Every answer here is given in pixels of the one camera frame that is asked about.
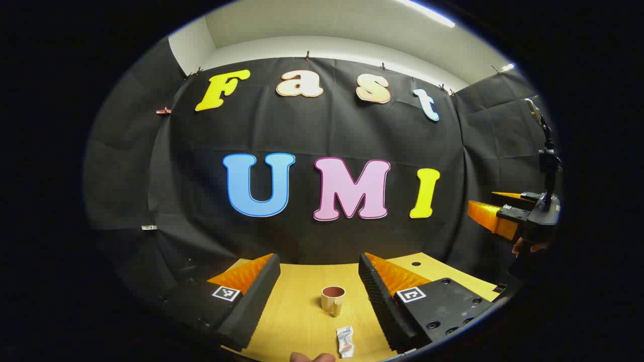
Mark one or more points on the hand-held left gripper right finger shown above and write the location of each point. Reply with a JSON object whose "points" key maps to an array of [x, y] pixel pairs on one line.
{"points": [[377, 296]]}

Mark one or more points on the black backdrop cloth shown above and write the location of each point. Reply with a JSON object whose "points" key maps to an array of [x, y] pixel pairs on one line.
{"points": [[322, 130]]}

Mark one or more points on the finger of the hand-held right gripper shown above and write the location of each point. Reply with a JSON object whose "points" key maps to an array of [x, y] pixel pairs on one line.
{"points": [[490, 217], [523, 196]]}

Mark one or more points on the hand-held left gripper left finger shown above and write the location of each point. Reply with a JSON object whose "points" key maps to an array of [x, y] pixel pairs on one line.
{"points": [[256, 301]]}

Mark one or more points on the yellow wooden desktop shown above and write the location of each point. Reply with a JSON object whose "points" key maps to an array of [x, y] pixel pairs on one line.
{"points": [[302, 327]]}

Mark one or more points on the beige cup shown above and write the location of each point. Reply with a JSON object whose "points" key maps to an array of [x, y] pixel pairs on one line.
{"points": [[331, 300]]}

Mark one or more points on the ceiling light strip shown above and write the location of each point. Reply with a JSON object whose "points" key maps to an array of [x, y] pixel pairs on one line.
{"points": [[507, 66]]}

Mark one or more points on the white toothpaste tube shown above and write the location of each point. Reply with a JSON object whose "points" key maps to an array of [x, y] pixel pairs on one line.
{"points": [[345, 342]]}

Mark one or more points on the small red clip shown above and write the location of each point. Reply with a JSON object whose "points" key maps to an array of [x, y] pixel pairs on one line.
{"points": [[163, 111]]}

